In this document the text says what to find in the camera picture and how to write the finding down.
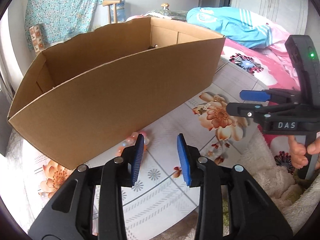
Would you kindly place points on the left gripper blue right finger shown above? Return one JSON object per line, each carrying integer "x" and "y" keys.
{"x": 188, "y": 156}

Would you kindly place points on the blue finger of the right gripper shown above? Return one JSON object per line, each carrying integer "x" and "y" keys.
{"x": 247, "y": 110}
{"x": 255, "y": 95}

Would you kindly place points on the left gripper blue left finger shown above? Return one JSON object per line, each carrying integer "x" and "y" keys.
{"x": 132, "y": 156}

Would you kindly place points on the person's right hand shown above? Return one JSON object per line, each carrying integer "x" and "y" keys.
{"x": 298, "y": 151}

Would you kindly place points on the pink floral quilt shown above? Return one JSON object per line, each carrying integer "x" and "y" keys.
{"x": 279, "y": 82}

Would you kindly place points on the blue folded blanket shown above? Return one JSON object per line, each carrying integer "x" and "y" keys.
{"x": 236, "y": 24}

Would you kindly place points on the brown cardboard box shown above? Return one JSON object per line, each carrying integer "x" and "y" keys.
{"x": 81, "y": 97}

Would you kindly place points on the mushroom shaped ornament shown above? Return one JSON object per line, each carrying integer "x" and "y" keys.
{"x": 165, "y": 6}

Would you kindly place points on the blue water jug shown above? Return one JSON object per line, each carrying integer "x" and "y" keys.
{"x": 121, "y": 14}

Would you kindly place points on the wooden chair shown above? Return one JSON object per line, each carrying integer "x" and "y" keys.
{"x": 112, "y": 9}

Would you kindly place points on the patterned roll by wall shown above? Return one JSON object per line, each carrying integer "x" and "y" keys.
{"x": 36, "y": 38}

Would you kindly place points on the teal floral wall cloth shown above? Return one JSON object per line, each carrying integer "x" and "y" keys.
{"x": 59, "y": 19}

